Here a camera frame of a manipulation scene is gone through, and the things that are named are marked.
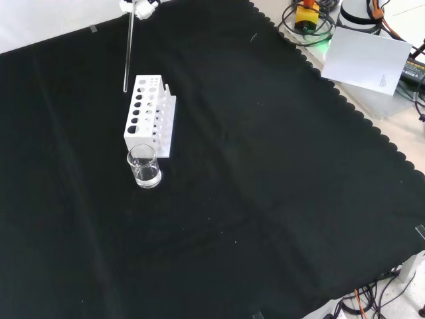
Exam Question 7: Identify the orange cable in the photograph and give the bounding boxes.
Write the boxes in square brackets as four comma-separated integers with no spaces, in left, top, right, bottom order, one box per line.
[367,0,408,43]

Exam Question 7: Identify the grey metal base plate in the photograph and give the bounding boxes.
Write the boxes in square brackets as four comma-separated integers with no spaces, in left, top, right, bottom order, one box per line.
[278,19,421,121]

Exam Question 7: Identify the small clear glass beaker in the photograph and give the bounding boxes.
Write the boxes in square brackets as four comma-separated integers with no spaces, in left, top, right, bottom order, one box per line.
[126,143,163,189]

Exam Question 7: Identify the tangled floor cables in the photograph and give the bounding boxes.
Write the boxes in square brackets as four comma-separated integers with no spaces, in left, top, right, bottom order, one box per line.
[331,270,425,319]

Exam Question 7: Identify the yellow stop button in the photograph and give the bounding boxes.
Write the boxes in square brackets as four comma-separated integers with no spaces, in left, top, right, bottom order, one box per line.
[294,0,321,33]

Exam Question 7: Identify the black table cloth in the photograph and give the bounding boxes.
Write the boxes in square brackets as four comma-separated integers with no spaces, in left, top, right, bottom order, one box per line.
[0,0,425,319]

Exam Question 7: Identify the black power adapter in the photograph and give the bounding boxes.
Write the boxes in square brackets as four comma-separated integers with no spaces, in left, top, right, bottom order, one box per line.
[399,54,425,88]

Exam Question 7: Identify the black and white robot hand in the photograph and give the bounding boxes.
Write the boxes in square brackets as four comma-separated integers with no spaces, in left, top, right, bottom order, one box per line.
[118,0,161,20]

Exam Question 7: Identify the clear glass rod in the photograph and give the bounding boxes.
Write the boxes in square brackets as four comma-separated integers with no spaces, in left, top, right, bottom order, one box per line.
[123,9,135,93]

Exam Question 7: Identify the white test tube rack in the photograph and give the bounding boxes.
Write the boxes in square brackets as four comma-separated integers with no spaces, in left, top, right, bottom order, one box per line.
[123,74,178,158]

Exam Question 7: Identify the pale board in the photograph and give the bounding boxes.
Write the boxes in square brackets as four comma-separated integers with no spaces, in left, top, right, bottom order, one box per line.
[321,26,414,98]

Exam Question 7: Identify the black cable bundle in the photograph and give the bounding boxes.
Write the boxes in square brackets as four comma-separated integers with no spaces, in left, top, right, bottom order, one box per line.
[278,0,336,46]

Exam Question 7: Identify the aluminium table leg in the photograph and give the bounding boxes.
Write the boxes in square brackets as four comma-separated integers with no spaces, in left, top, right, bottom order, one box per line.
[398,251,425,283]

